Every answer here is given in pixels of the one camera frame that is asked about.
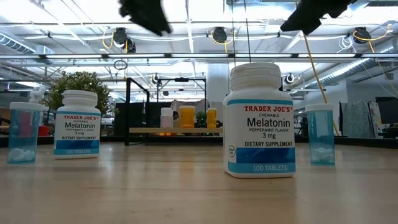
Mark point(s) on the white Trader Joe's melatonin bottle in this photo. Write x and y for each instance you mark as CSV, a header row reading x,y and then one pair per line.
x,y
259,130
77,130

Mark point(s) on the clear pill bottle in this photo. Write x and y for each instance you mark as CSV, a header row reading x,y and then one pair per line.
x,y
166,119

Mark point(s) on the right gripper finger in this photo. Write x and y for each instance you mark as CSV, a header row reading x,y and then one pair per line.
x,y
312,28
300,21

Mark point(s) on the white robot figure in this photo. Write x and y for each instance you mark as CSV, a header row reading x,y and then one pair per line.
x,y
37,95

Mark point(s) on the small amber pill vial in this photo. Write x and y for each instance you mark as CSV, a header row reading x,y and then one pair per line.
x,y
211,119

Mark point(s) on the black metal rig frame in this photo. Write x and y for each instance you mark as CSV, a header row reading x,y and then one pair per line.
x,y
367,141

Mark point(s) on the green potted plant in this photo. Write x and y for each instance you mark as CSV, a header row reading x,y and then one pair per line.
x,y
77,81

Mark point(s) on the dark computer monitor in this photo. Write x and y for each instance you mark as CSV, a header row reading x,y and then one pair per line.
x,y
388,110

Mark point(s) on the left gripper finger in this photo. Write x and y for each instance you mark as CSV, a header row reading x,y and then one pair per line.
x,y
158,20
149,26

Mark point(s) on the red box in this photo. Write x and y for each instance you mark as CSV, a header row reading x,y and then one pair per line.
x,y
43,130

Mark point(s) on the LED light bar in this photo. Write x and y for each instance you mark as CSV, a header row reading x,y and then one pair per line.
x,y
77,56

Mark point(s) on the small green plant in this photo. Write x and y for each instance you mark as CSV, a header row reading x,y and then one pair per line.
x,y
202,118

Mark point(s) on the black partition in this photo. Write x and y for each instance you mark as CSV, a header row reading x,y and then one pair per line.
x,y
152,118

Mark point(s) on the blue pill vial white cap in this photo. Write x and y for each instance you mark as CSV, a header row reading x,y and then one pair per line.
x,y
23,137
321,133

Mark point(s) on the wooden shelf black metal frame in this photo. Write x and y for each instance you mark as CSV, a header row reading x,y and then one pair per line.
x,y
146,130

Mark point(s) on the silver ventilation duct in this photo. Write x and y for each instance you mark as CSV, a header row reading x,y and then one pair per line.
x,y
342,73

